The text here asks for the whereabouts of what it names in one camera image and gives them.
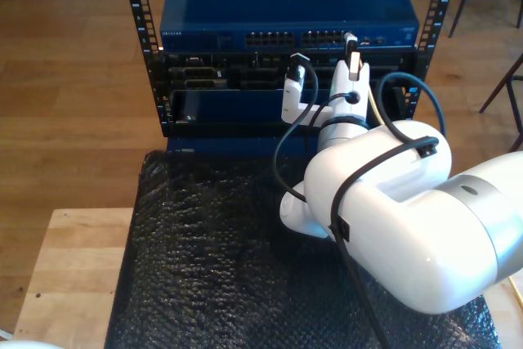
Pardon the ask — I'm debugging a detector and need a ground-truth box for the black rack tray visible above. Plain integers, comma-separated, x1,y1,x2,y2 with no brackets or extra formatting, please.
168,87,411,140

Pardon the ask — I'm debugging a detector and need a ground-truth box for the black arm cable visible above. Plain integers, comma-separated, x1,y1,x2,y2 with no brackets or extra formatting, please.
272,53,449,349

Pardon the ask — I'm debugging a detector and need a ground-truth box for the black bubble mat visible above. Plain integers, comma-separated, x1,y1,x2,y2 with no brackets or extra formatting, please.
104,148,502,349

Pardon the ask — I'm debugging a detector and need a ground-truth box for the yellow network cable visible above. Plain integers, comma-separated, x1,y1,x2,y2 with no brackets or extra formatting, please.
367,78,523,309

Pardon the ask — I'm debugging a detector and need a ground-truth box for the black rack server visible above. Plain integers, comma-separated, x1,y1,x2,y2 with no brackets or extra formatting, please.
162,49,418,92

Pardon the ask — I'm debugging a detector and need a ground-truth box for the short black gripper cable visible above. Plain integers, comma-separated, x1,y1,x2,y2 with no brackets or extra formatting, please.
308,91,360,129

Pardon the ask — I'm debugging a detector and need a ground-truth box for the blue rack base plate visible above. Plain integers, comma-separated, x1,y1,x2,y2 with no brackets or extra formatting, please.
165,135,322,158

